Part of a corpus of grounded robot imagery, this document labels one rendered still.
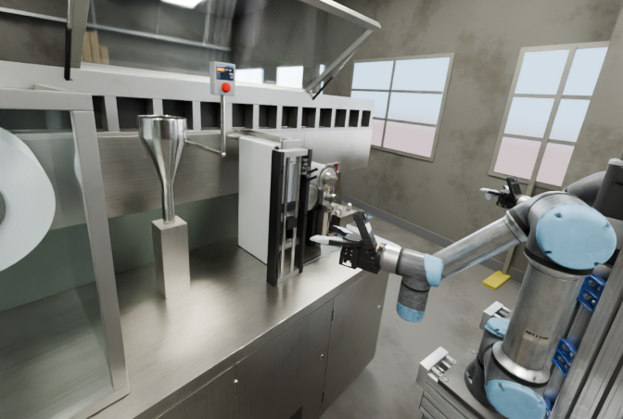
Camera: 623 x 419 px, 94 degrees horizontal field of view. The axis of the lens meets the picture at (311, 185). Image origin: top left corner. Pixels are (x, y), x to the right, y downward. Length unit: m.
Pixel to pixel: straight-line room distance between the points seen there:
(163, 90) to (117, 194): 0.42
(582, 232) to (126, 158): 1.31
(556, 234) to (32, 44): 8.40
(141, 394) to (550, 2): 3.78
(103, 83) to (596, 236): 1.36
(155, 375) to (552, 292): 0.96
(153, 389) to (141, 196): 0.68
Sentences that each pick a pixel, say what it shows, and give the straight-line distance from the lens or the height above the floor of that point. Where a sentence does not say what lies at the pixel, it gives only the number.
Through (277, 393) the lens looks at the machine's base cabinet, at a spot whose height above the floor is 0.53.
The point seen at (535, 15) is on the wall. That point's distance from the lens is 3.69.
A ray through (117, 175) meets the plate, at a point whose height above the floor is 1.30.
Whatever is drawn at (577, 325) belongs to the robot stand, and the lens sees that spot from 1.22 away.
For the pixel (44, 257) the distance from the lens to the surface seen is 0.73.
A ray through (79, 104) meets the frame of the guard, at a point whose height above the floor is 1.58.
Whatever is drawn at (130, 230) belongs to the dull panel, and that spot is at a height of 1.07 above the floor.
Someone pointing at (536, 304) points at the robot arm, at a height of 1.24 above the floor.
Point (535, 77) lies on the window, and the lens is 3.53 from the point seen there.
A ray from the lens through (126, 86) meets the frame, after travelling 1.25.
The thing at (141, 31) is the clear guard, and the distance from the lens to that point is 1.14.
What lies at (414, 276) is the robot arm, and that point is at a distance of 0.83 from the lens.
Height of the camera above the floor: 1.62
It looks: 16 degrees down
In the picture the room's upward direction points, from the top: 5 degrees clockwise
